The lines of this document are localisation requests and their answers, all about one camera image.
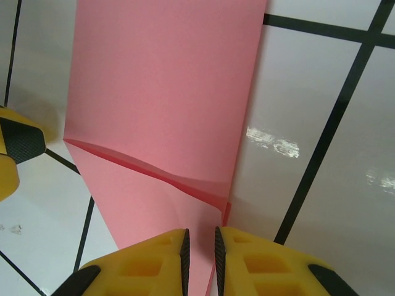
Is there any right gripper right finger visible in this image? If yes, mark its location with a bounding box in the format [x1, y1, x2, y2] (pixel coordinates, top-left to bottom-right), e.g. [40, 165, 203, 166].
[214, 226, 367, 296]

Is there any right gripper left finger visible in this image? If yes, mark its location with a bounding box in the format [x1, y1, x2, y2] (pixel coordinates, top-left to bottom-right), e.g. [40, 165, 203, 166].
[51, 228, 191, 296]

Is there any pink paper sheet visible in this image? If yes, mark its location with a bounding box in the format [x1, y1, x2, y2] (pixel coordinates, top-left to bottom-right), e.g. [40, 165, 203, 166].
[63, 0, 269, 296]

